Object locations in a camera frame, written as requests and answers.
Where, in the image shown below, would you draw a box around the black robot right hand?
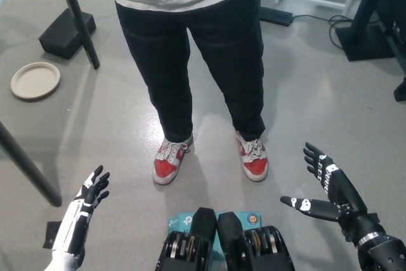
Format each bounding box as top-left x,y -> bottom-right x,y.
280,142 -> 381,242

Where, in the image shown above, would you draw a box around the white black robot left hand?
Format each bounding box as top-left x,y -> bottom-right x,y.
50,165 -> 111,256

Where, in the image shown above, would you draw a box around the black robot left leg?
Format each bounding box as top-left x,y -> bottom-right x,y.
155,206 -> 219,271

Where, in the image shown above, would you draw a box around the person grey shirt black pants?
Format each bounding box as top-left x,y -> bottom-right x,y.
103,0 -> 266,143

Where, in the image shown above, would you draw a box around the black table leg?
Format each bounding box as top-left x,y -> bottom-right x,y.
0,121 -> 63,208

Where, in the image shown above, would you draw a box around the red white sneaker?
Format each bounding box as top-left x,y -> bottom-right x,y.
235,129 -> 270,183
152,134 -> 194,186

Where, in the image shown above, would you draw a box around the teal cardboard box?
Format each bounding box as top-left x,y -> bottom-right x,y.
167,211 -> 264,253

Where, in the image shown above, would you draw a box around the black equipment foot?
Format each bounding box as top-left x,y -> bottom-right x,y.
393,77 -> 406,103

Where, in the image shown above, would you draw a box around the beige paper plate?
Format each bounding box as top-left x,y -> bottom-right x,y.
10,61 -> 62,103

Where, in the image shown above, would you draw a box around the black stand with base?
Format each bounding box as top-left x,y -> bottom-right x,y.
336,0 -> 406,62

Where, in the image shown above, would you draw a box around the black foam block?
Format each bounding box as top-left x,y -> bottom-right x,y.
39,7 -> 97,60

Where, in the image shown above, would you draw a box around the black power strip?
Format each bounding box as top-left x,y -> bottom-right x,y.
259,6 -> 293,27

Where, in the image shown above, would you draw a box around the black slanted pole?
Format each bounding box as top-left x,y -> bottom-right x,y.
53,0 -> 101,70

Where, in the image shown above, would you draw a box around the black looped cable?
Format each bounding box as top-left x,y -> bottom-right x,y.
291,13 -> 355,50

